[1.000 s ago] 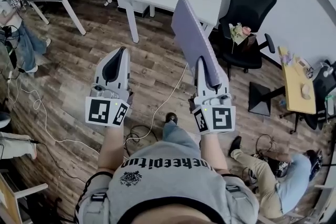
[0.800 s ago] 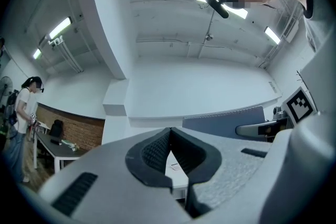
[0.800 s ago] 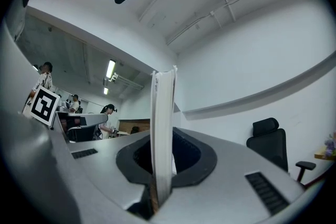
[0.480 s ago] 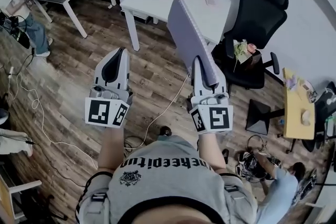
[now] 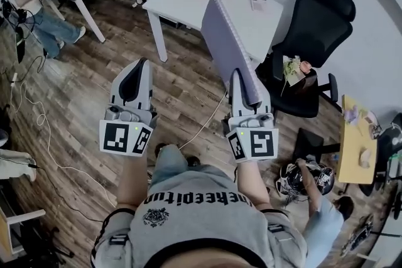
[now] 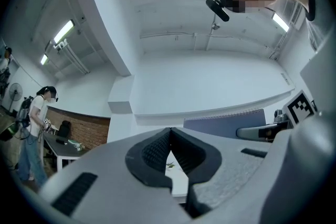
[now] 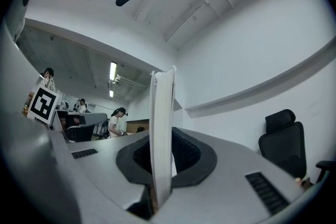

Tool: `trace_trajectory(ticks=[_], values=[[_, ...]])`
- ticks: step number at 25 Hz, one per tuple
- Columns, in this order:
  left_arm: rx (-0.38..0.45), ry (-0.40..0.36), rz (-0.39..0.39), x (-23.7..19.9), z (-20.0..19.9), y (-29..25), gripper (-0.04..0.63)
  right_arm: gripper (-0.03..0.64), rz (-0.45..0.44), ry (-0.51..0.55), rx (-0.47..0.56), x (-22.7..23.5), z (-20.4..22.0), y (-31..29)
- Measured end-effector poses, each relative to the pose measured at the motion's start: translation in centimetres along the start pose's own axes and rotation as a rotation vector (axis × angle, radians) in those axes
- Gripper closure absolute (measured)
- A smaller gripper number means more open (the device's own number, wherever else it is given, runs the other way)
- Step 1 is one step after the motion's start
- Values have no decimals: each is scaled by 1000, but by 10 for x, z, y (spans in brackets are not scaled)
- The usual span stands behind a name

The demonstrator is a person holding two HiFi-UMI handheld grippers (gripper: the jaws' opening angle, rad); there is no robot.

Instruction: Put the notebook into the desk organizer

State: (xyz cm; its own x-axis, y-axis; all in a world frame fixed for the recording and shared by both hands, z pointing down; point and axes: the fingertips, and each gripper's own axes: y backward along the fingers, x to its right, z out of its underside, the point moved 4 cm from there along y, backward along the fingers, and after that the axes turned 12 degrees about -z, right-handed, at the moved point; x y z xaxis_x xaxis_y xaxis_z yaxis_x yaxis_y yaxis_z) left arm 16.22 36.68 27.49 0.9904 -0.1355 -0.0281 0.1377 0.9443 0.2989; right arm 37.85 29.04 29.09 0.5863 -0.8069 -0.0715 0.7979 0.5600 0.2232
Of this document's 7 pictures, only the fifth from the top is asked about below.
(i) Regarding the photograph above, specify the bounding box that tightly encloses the black office chair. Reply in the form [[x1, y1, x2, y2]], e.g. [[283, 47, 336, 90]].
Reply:
[[255, 0, 357, 119]]

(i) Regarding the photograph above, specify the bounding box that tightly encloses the person's left forearm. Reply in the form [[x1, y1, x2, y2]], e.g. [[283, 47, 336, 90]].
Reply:
[[116, 153, 151, 208]]

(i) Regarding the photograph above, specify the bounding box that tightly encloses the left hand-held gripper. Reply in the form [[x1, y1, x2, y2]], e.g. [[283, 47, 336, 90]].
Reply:
[[99, 58, 158, 157]]

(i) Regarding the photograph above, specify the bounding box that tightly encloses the black stool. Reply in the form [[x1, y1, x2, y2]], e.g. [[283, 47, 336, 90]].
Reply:
[[293, 127, 342, 164]]

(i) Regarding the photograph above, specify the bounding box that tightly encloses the person's jeans leg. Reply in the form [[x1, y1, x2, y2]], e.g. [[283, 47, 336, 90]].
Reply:
[[155, 143, 190, 174]]

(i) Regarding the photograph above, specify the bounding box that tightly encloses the flower bouquet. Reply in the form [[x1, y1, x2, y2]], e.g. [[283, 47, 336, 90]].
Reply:
[[280, 54, 313, 97]]

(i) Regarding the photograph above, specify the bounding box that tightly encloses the person's grey shirt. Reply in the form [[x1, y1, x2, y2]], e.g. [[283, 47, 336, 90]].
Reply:
[[90, 163, 309, 268]]

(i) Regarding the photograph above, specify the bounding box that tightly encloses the person's right forearm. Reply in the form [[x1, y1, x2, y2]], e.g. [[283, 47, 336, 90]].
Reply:
[[236, 159, 274, 212]]

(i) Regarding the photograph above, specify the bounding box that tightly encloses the beige soft toy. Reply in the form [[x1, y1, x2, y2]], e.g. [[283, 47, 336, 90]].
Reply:
[[359, 146, 374, 169]]

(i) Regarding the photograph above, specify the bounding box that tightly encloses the black tripod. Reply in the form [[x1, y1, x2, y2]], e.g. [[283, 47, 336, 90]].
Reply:
[[18, 225, 77, 265]]

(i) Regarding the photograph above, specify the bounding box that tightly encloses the lavender spiral notebook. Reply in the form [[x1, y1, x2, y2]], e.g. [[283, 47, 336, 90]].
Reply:
[[200, 0, 263, 108]]

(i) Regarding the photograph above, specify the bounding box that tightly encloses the purple flower bunch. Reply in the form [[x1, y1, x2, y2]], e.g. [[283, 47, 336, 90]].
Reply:
[[343, 104, 369, 127]]

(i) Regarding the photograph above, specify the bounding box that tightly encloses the yellow table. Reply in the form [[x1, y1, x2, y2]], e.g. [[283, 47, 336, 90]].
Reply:
[[337, 94, 378, 185]]

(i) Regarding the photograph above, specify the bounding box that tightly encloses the white table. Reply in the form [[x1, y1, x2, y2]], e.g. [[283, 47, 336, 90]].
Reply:
[[141, 0, 285, 64]]

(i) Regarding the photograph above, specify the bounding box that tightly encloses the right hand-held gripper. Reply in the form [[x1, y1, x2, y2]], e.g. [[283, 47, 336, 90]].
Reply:
[[225, 68, 280, 164]]

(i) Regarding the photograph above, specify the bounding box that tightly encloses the white wooden frame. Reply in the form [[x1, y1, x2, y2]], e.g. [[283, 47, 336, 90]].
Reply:
[[0, 206, 47, 255]]

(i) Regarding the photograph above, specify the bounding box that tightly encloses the black floor cable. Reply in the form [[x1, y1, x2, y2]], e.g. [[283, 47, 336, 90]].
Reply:
[[27, 163, 105, 224]]

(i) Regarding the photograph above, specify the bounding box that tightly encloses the white floor cable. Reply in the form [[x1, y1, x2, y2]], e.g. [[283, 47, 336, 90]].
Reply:
[[10, 72, 117, 208], [178, 90, 229, 151]]

